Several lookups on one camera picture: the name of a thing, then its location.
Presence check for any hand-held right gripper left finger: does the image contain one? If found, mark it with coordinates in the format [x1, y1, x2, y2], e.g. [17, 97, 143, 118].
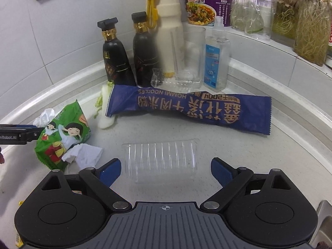
[39, 158, 133, 212]

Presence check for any clear plastic cup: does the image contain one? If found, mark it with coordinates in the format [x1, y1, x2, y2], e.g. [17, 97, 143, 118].
[244, 0, 278, 37]

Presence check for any stainless steel sink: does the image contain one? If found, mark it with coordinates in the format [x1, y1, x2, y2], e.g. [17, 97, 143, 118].
[315, 200, 332, 249]

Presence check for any clear plastic tray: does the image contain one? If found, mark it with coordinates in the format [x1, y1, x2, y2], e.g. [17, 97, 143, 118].
[122, 138, 200, 184]

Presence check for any glass vase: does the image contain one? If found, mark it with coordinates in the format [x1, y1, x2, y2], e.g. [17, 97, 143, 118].
[230, 0, 265, 31]

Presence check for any cream bottle with yellow cap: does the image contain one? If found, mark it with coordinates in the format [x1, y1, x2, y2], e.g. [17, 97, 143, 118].
[145, 0, 184, 78]

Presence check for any purple instant noodle cup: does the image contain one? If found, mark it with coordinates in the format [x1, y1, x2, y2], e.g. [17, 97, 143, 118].
[179, 0, 236, 28]

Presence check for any green cabbage leaf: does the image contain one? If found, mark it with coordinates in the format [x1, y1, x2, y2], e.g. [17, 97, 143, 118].
[95, 82, 118, 129]

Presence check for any clear bottle with blue label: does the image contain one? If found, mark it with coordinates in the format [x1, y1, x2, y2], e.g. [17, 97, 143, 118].
[203, 16, 232, 92]

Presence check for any clear drinking glass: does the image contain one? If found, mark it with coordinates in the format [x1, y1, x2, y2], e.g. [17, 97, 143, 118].
[182, 28, 207, 89]

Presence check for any dark sauce bottle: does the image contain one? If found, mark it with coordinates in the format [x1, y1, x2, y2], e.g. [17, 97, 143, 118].
[97, 18, 137, 87]
[131, 12, 162, 88]

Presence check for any green snack packet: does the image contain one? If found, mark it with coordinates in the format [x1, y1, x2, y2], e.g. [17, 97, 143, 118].
[35, 101, 92, 173]

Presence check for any jar of sprouted garlic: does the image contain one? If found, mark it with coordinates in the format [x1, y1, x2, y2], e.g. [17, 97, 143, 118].
[293, 0, 332, 66]
[270, 0, 299, 41]

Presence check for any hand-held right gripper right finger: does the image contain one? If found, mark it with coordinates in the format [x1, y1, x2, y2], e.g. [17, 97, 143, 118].
[200, 157, 292, 212]

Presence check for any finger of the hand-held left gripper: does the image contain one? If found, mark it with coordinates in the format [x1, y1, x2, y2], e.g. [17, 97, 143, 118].
[0, 124, 44, 142]

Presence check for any small clear plastic container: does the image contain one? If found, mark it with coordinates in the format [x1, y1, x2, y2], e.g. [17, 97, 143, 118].
[151, 68, 195, 89]

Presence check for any blue noodle packet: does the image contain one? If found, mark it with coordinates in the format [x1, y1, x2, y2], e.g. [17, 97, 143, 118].
[106, 84, 272, 136]

